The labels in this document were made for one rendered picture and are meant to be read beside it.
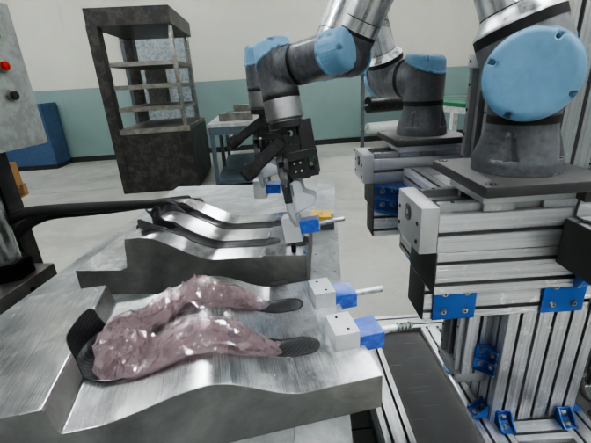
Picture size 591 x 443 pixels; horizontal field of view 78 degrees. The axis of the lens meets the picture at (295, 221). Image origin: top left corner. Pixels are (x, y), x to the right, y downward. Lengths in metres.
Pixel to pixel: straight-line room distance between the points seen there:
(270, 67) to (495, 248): 0.53
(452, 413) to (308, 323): 0.87
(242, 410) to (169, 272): 0.40
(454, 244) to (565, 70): 0.32
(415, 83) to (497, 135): 0.49
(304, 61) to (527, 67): 0.34
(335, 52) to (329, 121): 6.75
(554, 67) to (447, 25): 7.55
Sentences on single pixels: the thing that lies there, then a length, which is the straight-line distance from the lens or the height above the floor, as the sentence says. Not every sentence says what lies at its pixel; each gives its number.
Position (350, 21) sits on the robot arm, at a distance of 0.81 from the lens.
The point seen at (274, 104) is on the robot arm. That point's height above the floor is 1.17.
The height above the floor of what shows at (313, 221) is 0.94.
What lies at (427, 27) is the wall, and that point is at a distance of 7.96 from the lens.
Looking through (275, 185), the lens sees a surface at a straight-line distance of 1.04.
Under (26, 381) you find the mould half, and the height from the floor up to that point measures 0.91.
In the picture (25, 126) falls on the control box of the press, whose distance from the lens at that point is 1.42.
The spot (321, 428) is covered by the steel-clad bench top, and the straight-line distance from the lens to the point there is 0.53.
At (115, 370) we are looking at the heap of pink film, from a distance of 0.55.
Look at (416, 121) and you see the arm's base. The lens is 1.17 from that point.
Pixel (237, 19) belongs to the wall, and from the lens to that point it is 7.34.
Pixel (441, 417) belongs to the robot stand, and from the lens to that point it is 1.37.
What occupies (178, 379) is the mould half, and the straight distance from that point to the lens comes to 0.49.
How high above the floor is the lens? 1.21
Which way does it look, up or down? 21 degrees down
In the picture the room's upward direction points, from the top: 3 degrees counter-clockwise
